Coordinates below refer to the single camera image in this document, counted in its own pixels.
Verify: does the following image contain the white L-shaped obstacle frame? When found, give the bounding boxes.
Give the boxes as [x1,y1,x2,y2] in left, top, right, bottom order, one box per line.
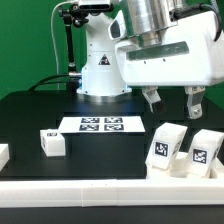
[0,161,224,208]

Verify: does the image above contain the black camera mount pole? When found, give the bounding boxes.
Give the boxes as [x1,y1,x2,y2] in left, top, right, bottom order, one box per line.
[59,5,88,92]

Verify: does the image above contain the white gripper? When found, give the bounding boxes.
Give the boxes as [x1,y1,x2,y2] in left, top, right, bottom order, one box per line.
[115,11,224,119]

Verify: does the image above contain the black cables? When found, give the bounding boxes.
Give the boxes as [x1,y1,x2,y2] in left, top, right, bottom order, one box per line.
[28,0,83,92]

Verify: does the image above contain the white block at left edge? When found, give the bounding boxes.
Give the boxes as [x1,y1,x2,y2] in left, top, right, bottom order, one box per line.
[0,144,9,171]

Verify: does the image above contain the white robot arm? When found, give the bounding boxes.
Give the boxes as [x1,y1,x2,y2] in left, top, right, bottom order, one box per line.
[77,0,224,119]

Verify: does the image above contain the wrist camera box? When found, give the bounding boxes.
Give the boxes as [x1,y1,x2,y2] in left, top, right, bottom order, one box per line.
[108,14,127,40]

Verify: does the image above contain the white tag base sheet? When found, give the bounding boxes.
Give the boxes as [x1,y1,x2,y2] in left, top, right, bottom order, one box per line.
[58,116,145,133]

